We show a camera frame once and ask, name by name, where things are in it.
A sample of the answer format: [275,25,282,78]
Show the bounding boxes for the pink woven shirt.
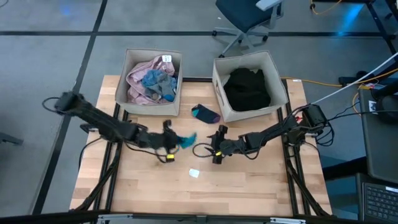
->
[126,55,177,106]

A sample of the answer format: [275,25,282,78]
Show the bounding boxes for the beige fabric storage bin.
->
[211,50,289,123]
[114,48,183,117]

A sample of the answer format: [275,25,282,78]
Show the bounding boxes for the black power strip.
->
[338,70,379,88]

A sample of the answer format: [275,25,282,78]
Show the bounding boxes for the black front frame beam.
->
[0,208,398,224]

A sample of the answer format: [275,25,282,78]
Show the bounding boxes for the grey sock with blue toe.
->
[152,74,177,103]

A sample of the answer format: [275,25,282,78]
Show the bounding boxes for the long yellow floor cable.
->
[279,67,398,108]

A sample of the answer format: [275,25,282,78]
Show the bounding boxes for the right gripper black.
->
[207,124,248,165]

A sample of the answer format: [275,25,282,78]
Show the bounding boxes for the light blue sock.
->
[142,69,170,94]

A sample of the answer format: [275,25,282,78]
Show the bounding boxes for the yellow cable loop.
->
[310,0,343,16]

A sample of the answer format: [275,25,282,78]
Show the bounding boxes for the black garment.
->
[223,67,272,112]

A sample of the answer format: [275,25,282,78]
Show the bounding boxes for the grey chair leg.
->
[0,132,24,146]

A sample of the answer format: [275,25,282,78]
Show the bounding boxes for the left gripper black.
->
[136,119,187,162]

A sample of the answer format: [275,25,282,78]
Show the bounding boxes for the black desk frame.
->
[312,0,398,55]

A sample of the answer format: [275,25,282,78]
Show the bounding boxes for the black laptop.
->
[356,172,398,224]

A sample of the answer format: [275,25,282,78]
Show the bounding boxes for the black aluminium table frame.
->
[70,76,332,218]

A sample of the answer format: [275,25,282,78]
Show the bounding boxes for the white cable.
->
[308,52,398,106]

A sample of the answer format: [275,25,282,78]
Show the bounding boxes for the dark blue office chair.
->
[212,0,285,59]

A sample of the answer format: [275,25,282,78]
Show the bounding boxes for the black cable bundle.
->
[310,105,398,147]

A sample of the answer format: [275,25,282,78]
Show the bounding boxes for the purple sock with teal toe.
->
[190,103,221,124]

